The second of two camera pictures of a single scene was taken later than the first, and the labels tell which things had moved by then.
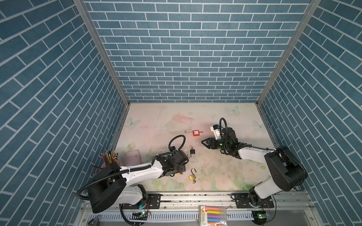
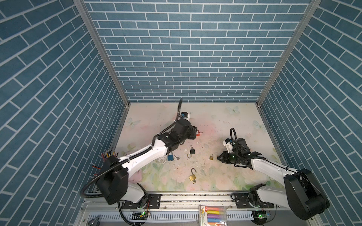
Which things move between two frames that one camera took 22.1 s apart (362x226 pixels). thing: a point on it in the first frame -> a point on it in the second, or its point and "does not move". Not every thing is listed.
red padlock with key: (195, 133) does not move
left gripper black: (183, 168) -> (193, 132)
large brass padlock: (192, 177) does not move
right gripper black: (210, 140) -> (225, 159)
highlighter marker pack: (212, 215) does not move
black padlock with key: (192, 150) does not move
